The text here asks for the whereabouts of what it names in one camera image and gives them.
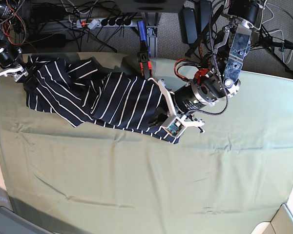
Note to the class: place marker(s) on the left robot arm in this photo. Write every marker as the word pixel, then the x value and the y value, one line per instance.
pixel 216 78

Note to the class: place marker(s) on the blue orange centre clamp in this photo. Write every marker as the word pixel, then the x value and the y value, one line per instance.
pixel 143 54

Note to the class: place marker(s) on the black power adapter brick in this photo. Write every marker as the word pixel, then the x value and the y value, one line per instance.
pixel 188 28

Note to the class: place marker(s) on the white power strip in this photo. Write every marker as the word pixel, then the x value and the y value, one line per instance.
pixel 93 23

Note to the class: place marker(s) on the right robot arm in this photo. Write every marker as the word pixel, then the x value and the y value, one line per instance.
pixel 12 36

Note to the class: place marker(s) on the black box on floor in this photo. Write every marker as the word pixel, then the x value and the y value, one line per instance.
pixel 48 40

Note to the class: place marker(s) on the light green table cloth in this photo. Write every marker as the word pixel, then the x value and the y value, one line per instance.
pixel 95 180

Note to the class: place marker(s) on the black tripod stand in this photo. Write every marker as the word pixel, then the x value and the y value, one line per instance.
pixel 272 49

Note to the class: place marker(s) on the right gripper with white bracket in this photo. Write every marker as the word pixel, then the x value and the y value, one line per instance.
pixel 12 64

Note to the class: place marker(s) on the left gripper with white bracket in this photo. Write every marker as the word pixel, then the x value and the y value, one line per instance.
pixel 175 111

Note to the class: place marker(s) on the grey aluminium frame post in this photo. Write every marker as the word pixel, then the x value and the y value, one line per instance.
pixel 151 21

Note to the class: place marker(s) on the navy white striped T-shirt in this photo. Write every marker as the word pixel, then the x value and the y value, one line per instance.
pixel 81 92

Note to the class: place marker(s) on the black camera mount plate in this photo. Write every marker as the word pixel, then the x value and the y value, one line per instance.
pixel 162 6

